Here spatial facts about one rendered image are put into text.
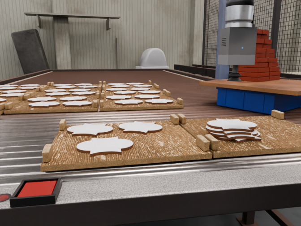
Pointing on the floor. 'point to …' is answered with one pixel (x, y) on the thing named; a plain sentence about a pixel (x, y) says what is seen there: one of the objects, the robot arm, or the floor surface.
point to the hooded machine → (152, 59)
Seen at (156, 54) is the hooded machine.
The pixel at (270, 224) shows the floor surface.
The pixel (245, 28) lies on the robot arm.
